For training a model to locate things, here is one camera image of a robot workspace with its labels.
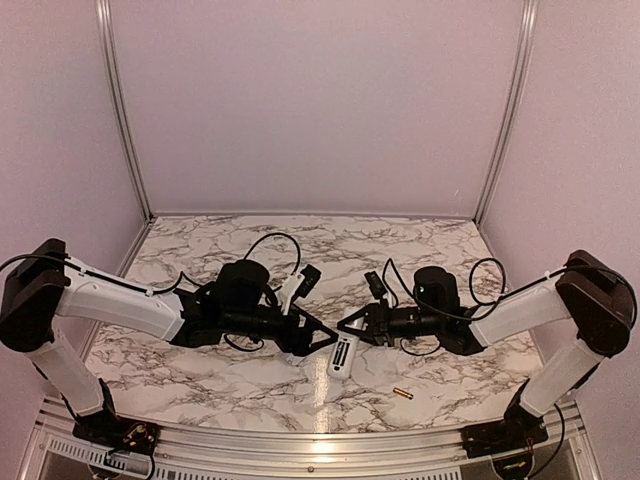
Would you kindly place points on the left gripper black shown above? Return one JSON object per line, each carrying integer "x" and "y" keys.
{"x": 301, "y": 345}

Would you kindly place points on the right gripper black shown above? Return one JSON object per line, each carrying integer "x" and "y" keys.
{"x": 378, "y": 329}

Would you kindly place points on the white remote control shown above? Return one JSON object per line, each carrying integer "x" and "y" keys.
{"x": 343, "y": 355}

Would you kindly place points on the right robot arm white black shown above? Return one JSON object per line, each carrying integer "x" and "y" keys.
{"x": 601, "y": 303}

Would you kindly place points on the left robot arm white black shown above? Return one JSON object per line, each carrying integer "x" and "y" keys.
{"x": 48, "y": 283}

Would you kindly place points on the gold battery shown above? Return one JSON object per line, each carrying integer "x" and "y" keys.
{"x": 403, "y": 393}

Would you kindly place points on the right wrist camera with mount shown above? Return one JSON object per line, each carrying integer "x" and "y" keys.
{"x": 380, "y": 289}

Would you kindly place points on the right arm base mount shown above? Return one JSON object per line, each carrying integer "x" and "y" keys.
{"x": 497, "y": 437}

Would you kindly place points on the front aluminium frame rail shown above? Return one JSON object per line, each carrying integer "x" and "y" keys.
{"x": 184, "y": 452}

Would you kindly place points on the right rear aluminium post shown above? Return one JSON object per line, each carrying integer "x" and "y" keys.
{"x": 514, "y": 97}

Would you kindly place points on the aluminium post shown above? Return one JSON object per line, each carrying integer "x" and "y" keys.
{"x": 109, "y": 50}
{"x": 514, "y": 97}

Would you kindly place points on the left rear aluminium post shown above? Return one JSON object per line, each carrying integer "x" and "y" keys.
{"x": 109, "y": 50}

